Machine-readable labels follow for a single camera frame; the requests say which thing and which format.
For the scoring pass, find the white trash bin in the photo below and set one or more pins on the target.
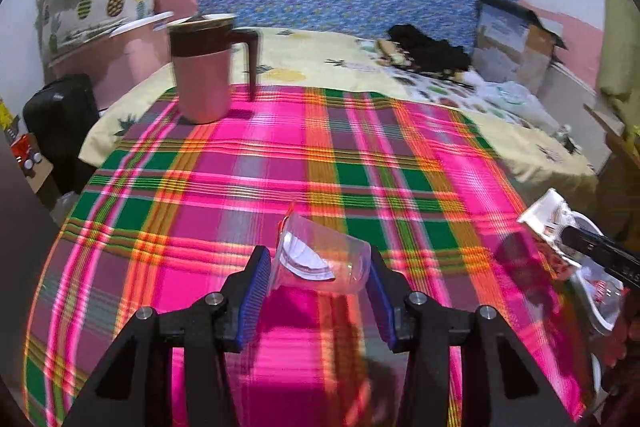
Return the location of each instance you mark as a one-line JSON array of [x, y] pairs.
[[599, 296]]

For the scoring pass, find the pink storage bin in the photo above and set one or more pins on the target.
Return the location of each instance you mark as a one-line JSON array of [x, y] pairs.
[[117, 62]]

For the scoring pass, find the wooden table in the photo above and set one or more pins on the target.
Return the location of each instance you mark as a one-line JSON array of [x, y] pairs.
[[616, 142]]

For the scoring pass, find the fruit print pillow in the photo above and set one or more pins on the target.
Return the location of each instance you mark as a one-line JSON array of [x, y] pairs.
[[440, 81]]

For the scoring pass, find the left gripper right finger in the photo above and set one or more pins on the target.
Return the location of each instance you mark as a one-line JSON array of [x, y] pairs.
[[387, 291]]

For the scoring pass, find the yellow pineapple bed sheet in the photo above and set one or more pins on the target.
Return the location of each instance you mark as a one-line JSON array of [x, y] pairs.
[[318, 121]]

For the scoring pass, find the white snack wrapper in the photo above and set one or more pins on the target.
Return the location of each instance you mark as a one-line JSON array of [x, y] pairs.
[[545, 220]]

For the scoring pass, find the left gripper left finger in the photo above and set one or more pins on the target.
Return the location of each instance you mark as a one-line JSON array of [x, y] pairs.
[[245, 292]]

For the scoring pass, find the black clothes on bed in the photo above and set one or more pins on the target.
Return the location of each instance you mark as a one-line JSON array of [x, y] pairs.
[[428, 54]]

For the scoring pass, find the small bottle on bed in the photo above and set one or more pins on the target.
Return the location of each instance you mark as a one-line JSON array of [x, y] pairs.
[[564, 136]]

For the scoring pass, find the pink mug with brown lid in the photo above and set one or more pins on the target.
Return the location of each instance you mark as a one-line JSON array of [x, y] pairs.
[[200, 48]]

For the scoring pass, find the green curtain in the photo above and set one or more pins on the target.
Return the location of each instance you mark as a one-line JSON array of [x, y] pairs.
[[618, 76]]

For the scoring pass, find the white plastic bag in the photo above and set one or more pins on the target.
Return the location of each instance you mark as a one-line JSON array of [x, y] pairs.
[[516, 99]]

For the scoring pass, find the pink plaid tablecloth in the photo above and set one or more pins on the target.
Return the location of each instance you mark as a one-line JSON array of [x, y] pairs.
[[176, 208]]

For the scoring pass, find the cardboard box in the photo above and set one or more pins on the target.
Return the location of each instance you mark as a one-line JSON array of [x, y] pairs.
[[511, 44]]

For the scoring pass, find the clear jelly cup white lid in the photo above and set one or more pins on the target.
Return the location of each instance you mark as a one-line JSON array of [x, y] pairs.
[[314, 257]]

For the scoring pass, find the black suitcase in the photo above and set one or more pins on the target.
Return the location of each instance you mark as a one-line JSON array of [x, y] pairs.
[[60, 116]]

